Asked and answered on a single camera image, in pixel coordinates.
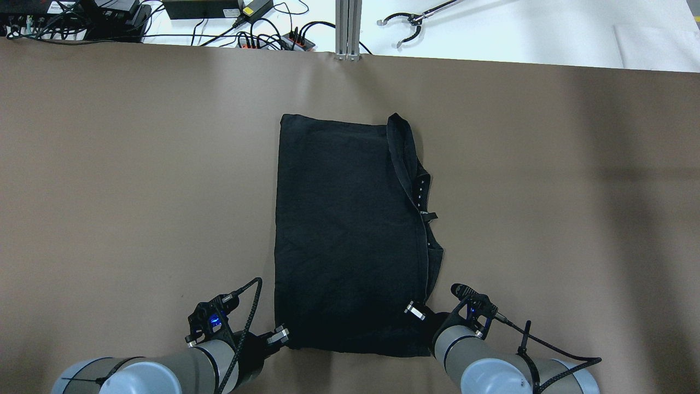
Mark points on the black graphic t-shirt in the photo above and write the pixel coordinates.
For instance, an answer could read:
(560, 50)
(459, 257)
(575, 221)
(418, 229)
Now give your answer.
(353, 242)

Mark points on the black power adapter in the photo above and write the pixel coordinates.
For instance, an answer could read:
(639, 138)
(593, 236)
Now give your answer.
(252, 12)

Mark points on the red black usb hub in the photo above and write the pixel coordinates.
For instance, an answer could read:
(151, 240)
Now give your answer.
(288, 42)

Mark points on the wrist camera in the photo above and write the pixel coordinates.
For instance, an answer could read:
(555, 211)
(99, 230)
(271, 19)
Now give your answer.
(479, 310)
(207, 321)

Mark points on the black flat box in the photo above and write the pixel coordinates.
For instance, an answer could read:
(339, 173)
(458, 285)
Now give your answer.
(191, 10)

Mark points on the grabber reacher tool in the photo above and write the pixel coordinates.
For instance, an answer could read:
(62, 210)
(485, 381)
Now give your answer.
(416, 20)

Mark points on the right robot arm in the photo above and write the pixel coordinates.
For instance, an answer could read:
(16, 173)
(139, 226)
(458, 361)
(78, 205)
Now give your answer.
(457, 341)

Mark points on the aluminium frame post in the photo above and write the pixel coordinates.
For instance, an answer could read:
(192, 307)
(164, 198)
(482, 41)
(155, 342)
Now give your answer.
(347, 30)

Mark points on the white paper sheet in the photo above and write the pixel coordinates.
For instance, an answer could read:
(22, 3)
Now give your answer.
(656, 49)

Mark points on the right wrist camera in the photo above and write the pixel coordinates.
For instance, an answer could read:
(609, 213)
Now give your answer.
(479, 310)

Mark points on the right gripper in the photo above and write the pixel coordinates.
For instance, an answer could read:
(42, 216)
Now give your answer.
(436, 319)

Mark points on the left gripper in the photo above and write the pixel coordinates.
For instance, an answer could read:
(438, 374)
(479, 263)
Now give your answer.
(252, 350)

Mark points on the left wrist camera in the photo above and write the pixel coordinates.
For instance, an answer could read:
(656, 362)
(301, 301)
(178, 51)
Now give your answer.
(207, 321)

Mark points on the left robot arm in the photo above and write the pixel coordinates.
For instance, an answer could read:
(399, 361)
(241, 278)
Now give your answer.
(214, 365)

